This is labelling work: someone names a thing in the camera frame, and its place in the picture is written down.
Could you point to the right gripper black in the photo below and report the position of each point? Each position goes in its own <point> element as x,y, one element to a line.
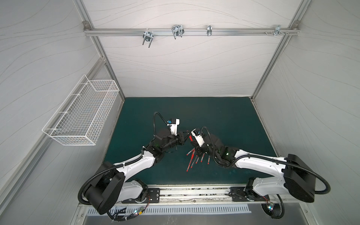
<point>201,150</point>

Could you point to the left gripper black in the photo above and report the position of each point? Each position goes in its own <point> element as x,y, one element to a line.
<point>180,138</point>

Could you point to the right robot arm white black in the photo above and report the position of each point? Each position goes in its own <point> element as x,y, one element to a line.
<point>287,175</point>

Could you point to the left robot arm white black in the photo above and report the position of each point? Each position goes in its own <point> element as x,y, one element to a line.
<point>109,183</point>

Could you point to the green table mat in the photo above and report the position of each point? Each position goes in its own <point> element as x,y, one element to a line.
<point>232,119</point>

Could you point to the metal U-bolt clamp left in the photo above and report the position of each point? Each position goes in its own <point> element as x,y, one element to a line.
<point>147,37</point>

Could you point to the metal u-bolt clamp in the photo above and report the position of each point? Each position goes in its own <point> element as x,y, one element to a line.
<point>177,31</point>
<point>147,37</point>

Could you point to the metal U-bolt clamp middle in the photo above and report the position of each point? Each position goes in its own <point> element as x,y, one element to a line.
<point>177,31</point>

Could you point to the metal bolt clamp right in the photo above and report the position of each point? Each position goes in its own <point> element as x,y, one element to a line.
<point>277,32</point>

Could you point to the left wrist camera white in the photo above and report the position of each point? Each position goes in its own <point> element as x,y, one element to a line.
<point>173,126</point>

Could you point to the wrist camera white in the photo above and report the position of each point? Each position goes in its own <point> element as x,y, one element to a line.
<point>196,134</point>
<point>173,126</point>

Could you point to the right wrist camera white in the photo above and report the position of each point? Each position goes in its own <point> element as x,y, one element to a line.
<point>196,134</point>

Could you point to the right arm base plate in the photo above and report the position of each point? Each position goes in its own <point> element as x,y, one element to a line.
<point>239,194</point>

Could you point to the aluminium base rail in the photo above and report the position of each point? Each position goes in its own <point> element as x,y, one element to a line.
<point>179,194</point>

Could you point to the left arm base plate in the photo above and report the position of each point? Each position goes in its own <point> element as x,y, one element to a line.
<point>151,196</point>

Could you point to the white slotted cable duct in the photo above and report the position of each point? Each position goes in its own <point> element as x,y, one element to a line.
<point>217,209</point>

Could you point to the white wire basket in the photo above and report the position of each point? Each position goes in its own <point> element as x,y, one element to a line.
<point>81,117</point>

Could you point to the small metal bracket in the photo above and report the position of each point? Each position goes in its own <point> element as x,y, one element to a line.
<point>209,30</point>

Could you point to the aluminium crossbar rail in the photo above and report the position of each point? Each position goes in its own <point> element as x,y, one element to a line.
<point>196,32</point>

